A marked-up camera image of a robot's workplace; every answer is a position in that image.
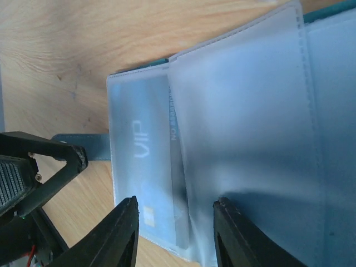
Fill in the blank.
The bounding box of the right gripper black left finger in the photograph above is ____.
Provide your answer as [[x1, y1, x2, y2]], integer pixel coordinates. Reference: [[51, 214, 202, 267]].
[[51, 196, 139, 267]]

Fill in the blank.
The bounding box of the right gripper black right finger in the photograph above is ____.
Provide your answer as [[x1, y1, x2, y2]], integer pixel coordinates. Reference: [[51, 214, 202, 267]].
[[213, 197, 304, 266]]

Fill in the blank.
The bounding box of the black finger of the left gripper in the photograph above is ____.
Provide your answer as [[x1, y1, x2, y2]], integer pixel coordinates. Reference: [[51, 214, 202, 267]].
[[0, 131, 90, 217]]

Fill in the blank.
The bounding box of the teal leather card holder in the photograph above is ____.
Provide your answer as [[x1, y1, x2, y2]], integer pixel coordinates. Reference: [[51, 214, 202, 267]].
[[54, 1, 355, 266]]

